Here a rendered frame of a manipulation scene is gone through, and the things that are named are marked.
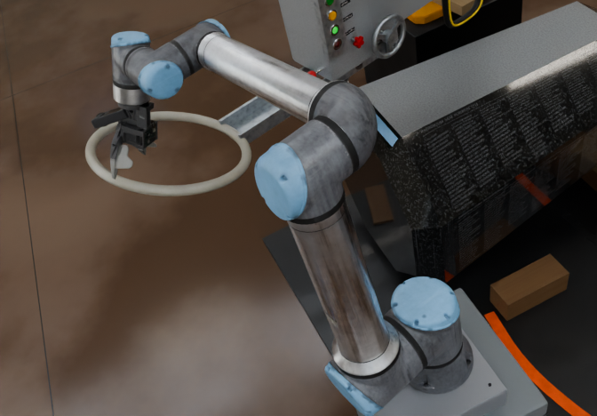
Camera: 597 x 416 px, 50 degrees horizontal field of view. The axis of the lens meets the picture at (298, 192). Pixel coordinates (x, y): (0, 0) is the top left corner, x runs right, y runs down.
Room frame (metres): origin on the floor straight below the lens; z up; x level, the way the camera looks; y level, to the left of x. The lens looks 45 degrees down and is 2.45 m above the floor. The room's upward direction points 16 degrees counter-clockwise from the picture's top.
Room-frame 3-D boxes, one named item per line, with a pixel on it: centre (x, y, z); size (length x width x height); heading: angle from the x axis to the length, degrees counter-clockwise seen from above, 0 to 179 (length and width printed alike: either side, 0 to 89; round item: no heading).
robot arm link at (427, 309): (0.80, -0.20, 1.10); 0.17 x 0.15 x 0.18; 117
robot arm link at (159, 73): (1.30, 0.24, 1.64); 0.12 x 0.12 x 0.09; 27
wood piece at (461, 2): (2.54, -0.93, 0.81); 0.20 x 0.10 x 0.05; 22
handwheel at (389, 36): (1.79, -0.41, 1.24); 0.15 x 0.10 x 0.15; 118
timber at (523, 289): (1.44, -0.82, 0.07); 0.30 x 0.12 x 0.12; 103
